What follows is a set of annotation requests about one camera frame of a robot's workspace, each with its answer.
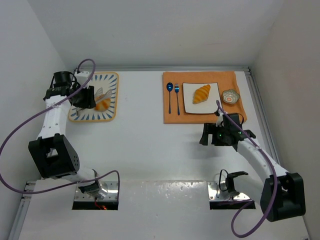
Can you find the white square plate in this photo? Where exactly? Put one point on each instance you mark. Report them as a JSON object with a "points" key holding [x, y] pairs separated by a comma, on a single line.
{"points": [[207, 107]]}

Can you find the blue spoon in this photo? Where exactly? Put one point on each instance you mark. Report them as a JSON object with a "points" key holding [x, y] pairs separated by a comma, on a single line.
{"points": [[169, 88]]}

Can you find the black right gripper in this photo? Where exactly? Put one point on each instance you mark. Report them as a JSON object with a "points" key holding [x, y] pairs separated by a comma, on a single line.
{"points": [[207, 134]]}

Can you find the blue patterned yellow-rimmed tray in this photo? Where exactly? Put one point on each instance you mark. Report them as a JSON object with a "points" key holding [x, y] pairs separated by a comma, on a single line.
{"points": [[106, 80]]}

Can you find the metal base plate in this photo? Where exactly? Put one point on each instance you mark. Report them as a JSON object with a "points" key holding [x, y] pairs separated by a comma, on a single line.
{"points": [[112, 190], [217, 195]]}

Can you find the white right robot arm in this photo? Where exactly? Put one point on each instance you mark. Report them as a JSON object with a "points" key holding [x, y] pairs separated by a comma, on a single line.
{"points": [[278, 192]]}

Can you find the round golden bread roll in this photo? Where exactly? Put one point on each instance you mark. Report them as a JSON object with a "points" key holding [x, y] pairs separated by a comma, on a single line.
{"points": [[103, 105]]}

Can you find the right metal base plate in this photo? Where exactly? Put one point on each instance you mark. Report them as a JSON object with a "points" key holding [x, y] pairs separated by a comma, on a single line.
{"points": [[217, 195]]}

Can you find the small flower-shaped bowl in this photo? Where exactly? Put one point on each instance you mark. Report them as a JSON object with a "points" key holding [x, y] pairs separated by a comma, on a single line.
{"points": [[230, 96]]}

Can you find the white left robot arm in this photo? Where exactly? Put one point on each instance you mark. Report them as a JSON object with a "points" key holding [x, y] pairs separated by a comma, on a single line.
{"points": [[53, 155]]}

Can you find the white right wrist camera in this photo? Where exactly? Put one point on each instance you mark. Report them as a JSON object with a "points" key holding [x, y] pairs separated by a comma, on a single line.
{"points": [[219, 119]]}

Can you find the orange croissant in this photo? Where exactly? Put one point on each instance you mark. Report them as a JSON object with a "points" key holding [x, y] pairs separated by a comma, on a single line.
{"points": [[201, 94]]}

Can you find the orange cloth placemat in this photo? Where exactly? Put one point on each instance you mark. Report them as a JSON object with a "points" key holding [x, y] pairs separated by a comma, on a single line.
{"points": [[225, 80]]}

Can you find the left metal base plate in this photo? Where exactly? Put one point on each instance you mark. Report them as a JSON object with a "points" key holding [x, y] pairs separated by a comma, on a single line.
{"points": [[112, 190]]}

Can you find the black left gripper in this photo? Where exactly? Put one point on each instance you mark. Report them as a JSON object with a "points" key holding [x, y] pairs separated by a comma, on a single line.
{"points": [[86, 97]]}

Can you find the blue fork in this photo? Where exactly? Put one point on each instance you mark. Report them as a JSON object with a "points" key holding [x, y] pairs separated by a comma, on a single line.
{"points": [[177, 89]]}

